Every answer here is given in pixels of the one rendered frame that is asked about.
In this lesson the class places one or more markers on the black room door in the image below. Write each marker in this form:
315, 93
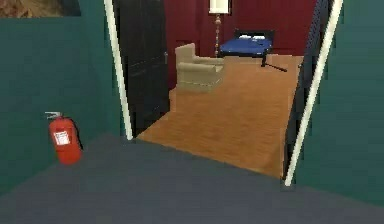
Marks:
143, 60

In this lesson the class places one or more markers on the red fire extinguisher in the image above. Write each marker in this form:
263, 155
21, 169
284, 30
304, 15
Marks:
65, 140

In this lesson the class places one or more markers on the blue bed with black frame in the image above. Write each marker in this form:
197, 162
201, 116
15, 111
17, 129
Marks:
248, 46

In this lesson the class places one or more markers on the beige armchair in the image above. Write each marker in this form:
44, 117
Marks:
197, 71

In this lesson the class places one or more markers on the framed brown picture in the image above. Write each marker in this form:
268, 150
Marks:
36, 7

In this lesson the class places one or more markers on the floor lamp with white shade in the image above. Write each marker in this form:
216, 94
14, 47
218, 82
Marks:
218, 20

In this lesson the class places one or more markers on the white pillow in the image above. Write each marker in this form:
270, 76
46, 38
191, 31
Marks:
259, 37
245, 36

